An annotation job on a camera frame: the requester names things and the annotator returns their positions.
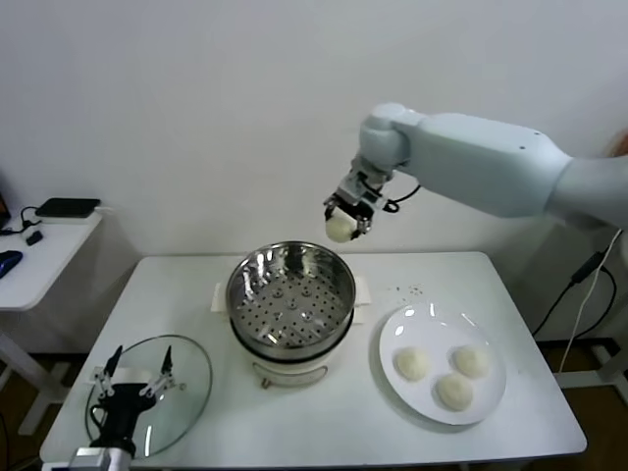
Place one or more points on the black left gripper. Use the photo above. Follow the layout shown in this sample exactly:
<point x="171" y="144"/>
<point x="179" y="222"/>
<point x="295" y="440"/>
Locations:
<point x="122" y="407"/>

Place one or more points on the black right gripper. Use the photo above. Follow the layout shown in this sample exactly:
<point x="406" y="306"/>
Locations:
<point x="363" y="181"/>

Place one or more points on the white steamed baozi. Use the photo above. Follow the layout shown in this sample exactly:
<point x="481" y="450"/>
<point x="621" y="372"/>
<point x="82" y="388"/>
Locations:
<point x="471" y="362"/>
<point x="340" y="228"/>
<point x="413" y="364"/>
<point x="455" y="391"/>

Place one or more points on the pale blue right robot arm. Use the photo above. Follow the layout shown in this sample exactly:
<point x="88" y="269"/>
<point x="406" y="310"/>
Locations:
<point x="490" y="157"/>

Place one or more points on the stainless steel steamer basket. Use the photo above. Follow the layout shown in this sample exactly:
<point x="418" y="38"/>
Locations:
<point x="343" y="282"/>

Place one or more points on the round glass pot lid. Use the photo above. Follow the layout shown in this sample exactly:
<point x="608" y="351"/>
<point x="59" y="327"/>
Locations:
<point x="193" y="400"/>

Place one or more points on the white round plate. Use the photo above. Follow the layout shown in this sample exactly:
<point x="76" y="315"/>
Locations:
<point x="427" y="333"/>

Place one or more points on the white side table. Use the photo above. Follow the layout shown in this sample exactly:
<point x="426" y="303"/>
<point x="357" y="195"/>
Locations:
<point x="49" y="255"/>

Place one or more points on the white electric cooker pot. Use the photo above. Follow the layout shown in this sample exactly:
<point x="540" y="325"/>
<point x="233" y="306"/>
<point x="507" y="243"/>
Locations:
<point x="289" y="373"/>

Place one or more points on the flat white box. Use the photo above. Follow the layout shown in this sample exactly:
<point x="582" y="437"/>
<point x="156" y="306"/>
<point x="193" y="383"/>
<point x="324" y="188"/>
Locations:
<point x="73" y="221"/>

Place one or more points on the small black adapter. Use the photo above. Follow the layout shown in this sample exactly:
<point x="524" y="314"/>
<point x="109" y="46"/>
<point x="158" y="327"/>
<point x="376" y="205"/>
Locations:
<point x="34" y="239"/>

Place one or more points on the blue computer mouse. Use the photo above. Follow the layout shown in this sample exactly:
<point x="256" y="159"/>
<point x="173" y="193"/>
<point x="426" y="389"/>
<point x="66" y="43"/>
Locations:
<point x="9" y="262"/>

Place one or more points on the flat black box device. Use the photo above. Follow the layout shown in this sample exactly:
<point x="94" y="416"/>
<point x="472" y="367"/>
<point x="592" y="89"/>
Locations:
<point x="68" y="207"/>

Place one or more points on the dark laptop edge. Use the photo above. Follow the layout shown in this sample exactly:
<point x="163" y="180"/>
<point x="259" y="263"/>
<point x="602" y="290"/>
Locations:
<point x="4" y="201"/>

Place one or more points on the orange bottle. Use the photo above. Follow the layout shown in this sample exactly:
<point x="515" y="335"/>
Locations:
<point x="619" y="142"/>

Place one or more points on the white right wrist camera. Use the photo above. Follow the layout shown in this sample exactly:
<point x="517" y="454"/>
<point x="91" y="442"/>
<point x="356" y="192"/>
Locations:
<point x="375" y="200"/>

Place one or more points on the white desk with frame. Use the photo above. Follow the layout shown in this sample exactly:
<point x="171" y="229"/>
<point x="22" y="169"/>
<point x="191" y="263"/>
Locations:
<point x="608" y="363"/>

